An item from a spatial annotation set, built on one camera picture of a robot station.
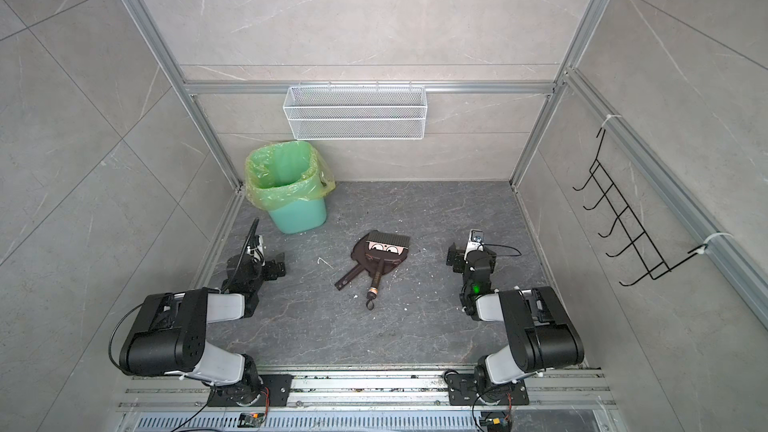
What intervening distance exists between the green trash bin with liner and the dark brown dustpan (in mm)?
194

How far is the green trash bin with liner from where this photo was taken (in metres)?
0.87

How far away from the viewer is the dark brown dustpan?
947 millimetres
